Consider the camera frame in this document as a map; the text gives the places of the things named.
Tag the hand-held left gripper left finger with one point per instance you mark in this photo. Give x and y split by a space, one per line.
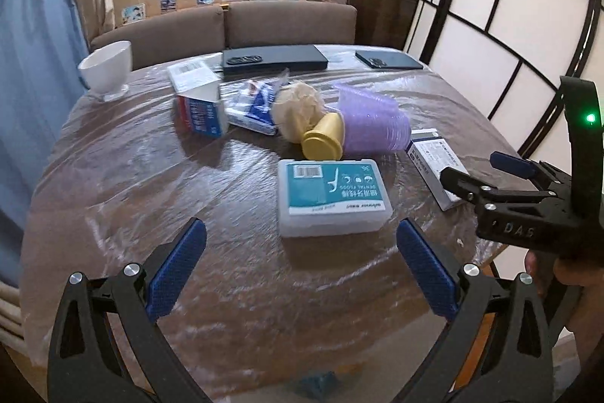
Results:
177 271

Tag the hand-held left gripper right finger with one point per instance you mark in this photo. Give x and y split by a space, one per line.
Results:
427 271

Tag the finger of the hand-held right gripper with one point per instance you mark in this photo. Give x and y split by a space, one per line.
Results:
460 183
512 164

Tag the white and purple medicine box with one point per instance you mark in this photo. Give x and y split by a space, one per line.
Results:
427 157

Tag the stack of purple plastic cups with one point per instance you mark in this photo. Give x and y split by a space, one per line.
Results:
373 119

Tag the clear teal-label floss box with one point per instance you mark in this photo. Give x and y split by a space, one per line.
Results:
330 200

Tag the small yellow cup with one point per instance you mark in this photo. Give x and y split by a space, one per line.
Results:
323 138

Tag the white and blue carton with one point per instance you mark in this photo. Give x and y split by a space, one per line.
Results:
203 115

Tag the beige paper ball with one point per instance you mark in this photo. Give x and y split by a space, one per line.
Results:
297 105

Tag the person's right hand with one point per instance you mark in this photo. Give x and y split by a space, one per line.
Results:
580 294

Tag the dark blue smartphone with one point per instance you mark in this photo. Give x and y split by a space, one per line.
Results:
391 59

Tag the small blue object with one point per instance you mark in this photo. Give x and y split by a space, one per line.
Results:
318 386

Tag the beige ribbed furniture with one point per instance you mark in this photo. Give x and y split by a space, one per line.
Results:
9 313

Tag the blue and white tissue packet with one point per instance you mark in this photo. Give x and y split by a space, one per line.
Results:
255 105

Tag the black tablet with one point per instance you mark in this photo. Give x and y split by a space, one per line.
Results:
283 57

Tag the white footed bowl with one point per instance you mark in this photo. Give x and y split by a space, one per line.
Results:
106 63

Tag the brown sofa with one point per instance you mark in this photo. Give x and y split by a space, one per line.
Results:
283 23

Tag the blue curtain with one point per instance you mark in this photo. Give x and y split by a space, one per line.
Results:
33 77

